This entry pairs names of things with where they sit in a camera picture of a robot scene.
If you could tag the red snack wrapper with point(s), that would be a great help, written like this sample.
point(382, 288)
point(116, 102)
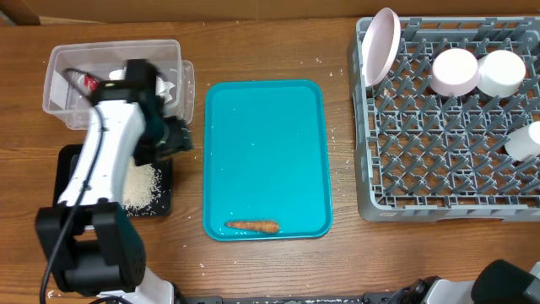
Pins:
point(91, 82)

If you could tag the grey dishwasher rack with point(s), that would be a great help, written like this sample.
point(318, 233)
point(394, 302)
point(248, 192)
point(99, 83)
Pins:
point(423, 157)

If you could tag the teal plastic serving tray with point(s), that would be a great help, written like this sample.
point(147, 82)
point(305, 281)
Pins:
point(265, 158)

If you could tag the pale green bowl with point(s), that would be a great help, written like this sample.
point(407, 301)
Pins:
point(501, 73)

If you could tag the pale green cup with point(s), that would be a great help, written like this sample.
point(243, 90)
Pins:
point(524, 143)

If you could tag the small white plate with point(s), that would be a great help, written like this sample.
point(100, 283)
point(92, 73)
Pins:
point(454, 72)

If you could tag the white tissue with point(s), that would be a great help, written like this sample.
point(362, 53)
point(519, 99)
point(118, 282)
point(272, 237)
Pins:
point(163, 84)

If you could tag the orange carrot piece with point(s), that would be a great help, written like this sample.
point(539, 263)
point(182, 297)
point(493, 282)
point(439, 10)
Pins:
point(269, 227)

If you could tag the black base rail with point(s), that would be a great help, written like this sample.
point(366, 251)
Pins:
point(366, 298)

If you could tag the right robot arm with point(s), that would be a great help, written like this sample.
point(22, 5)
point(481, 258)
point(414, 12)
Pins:
point(501, 282)

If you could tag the large white plate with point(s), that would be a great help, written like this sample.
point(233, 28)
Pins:
point(380, 46)

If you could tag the clear plastic bin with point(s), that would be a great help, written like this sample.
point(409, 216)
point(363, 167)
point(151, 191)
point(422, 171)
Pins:
point(64, 81)

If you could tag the black rectangular tray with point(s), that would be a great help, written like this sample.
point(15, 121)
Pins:
point(68, 159)

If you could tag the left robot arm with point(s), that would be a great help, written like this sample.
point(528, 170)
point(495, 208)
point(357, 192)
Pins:
point(91, 246)

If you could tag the white rice pile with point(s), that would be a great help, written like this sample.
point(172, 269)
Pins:
point(141, 187)

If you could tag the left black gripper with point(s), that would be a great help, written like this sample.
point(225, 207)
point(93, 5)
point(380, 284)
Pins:
point(178, 139)

